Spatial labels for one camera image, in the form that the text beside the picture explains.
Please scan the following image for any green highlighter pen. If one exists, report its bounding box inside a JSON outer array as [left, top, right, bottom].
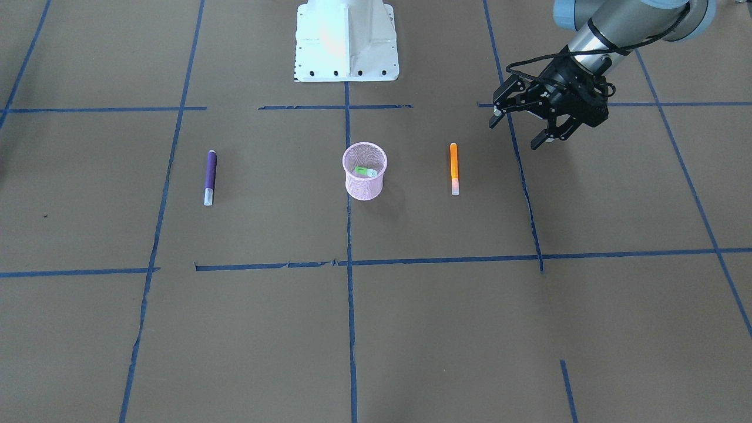
[[354, 166, 379, 179]]

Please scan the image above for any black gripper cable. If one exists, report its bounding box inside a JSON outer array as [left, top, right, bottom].
[[504, 12, 688, 89]]

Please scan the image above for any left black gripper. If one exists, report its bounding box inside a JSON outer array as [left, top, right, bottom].
[[487, 46, 616, 150]]

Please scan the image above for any pink mesh pen holder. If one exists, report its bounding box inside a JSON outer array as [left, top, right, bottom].
[[341, 142, 388, 201]]

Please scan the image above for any purple highlighter pen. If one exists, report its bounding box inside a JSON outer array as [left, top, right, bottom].
[[203, 150, 217, 207]]

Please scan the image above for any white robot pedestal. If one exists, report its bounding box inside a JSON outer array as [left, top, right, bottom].
[[294, 1, 400, 83]]

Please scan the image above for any orange highlighter pen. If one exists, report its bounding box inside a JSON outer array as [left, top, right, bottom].
[[449, 142, 460, 196]]

